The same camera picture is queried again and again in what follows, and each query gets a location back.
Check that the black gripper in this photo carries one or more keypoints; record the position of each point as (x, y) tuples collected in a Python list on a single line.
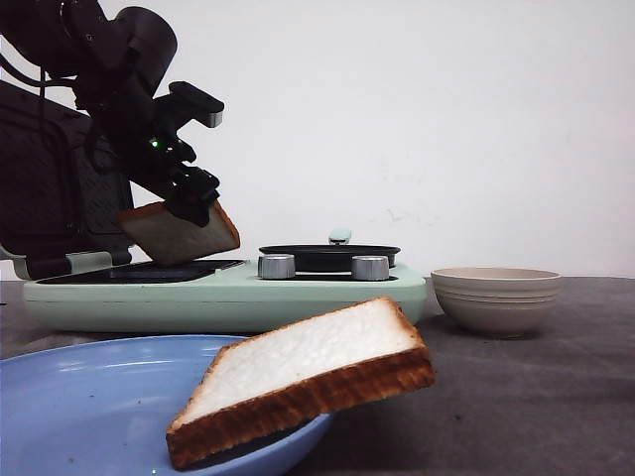
[(144, 136)]

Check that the white bread slice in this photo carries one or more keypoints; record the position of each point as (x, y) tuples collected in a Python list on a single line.
[(169, 240), (330, 362)]

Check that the breakfast maker hinged lid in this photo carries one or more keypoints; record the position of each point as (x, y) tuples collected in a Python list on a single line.
[(58, 214)]

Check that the beige ribbed bowl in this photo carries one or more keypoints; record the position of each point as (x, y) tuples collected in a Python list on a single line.
[(494, 301)]

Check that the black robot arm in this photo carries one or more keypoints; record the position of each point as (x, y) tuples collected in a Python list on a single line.
[(114, 67)]

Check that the mint green breakfast maker base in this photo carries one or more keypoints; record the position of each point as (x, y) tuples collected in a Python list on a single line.
[(216, 296)]

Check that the left silver control knob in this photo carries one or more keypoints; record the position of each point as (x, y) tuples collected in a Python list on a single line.
[(276, 266)]

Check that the silver control knob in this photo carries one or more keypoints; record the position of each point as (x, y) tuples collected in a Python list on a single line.
[(370, 268), (276, 266)]

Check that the black round frying pan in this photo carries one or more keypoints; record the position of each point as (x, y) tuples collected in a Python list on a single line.
[(335, 256)]

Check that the right silver control knob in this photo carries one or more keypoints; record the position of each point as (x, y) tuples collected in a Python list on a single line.
[(370, 268)]

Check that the blue round plate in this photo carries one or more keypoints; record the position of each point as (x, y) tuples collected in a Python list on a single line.
[(100, 408)]

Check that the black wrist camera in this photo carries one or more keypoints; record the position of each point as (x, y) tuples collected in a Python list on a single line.
[(191, 103)]

